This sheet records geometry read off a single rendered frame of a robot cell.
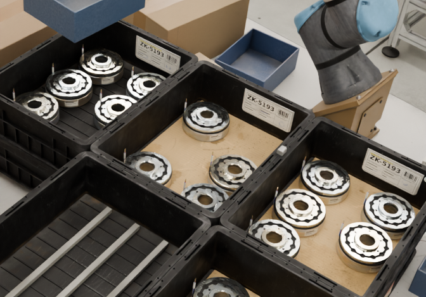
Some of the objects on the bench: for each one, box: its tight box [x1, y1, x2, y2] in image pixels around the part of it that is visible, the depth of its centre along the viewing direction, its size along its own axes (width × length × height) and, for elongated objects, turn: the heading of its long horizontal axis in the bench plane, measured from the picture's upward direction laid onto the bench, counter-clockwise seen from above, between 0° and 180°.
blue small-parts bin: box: [214, 28, 300, 92], centre depth 214 cm, size 20×15×7 cm
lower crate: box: [0, 137, 57, 191], centre depth 182 cm, size 40×30×12 cm
